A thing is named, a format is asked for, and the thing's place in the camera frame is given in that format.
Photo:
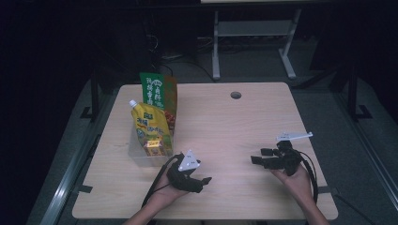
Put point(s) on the person's right hand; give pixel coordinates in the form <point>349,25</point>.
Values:
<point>295,184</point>

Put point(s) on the yellow and maroon spice box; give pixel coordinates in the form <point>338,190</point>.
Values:
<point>155,149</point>

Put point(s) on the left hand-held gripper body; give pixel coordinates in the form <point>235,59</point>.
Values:
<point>184,178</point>

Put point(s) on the black metal stand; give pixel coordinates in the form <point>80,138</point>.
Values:
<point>353,93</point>
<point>94,93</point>

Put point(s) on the white metal frame stand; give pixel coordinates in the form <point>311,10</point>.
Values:
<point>253,28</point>

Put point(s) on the yellow snack pouch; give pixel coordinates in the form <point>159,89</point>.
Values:
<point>151,125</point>

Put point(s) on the person's left hand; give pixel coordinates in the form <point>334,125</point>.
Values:
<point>165,195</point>

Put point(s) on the green braised meat seasoning packet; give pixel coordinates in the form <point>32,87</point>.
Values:
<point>158,90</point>

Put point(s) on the aluminium floor rail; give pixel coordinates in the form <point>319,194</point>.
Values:
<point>369,150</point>
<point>68,184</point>

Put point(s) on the clear plastic container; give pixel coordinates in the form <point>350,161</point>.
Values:
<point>137,157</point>

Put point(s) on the black tape strip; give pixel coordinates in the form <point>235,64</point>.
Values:
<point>85,189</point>
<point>328,190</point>

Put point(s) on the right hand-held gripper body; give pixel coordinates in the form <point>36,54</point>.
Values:
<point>287,157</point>

